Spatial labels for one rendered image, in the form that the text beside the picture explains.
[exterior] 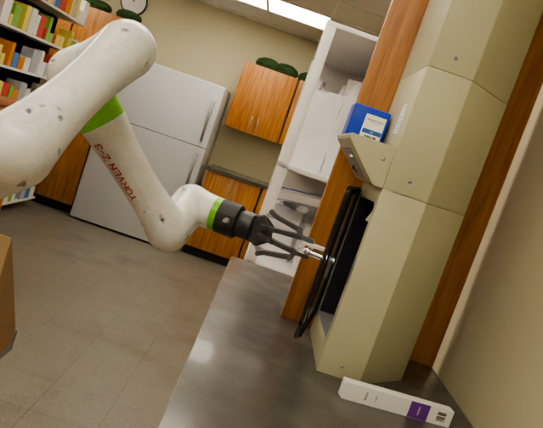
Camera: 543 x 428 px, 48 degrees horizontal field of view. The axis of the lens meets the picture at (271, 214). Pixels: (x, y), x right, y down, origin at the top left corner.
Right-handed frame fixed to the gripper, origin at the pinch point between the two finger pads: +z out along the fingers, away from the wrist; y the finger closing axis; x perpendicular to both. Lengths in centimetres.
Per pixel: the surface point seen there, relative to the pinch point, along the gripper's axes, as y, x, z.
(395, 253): 7.5, -8.0, 19.9
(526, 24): 70, 4, 30
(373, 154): 27.8, -10.8, 7.2
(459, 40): 59, -9, 17
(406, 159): 29.3, -9.2, 14.7
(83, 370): -120, 129, -104
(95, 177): -70, 426, -282
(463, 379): -22, 19, 50
